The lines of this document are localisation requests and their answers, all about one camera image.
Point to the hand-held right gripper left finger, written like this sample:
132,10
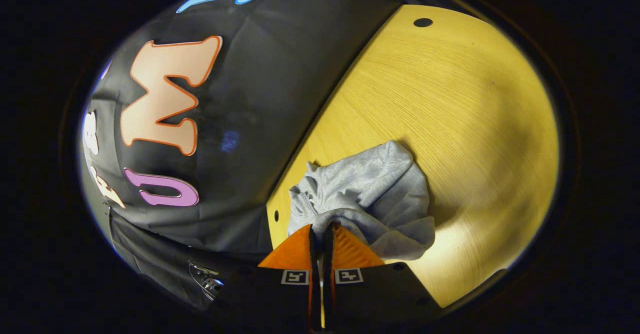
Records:
272,299

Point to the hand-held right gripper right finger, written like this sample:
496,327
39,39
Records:
370,299

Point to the grey zip-neck sweatshirt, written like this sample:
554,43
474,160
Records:
370,189

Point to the metal clamp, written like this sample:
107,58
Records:
206,278

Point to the black backdrop cloth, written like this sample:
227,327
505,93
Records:
260,93

